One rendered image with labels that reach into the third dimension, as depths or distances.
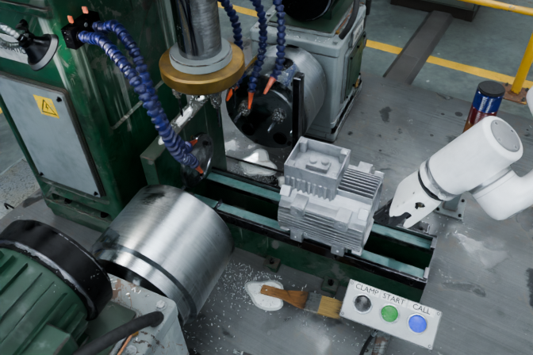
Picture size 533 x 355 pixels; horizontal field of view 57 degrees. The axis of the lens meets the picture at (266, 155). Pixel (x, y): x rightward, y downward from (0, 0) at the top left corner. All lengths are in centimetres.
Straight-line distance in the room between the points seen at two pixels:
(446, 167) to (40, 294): 65
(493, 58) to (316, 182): 290
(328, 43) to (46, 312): 104
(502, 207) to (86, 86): 81
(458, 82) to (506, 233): 210
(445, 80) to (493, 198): 265
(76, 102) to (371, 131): 99
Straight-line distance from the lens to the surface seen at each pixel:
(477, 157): 85
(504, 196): 87
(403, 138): 169
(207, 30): 98
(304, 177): 106
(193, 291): 96
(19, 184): 229
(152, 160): 111
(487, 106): 124
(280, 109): 132
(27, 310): 71
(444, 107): 187
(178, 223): 96
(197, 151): 126
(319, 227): 110
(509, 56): 390
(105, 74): 112
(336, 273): 125
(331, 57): 145
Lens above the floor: 188
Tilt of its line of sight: 43 degrees down
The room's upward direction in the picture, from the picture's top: 2 degrees counter-clockwise
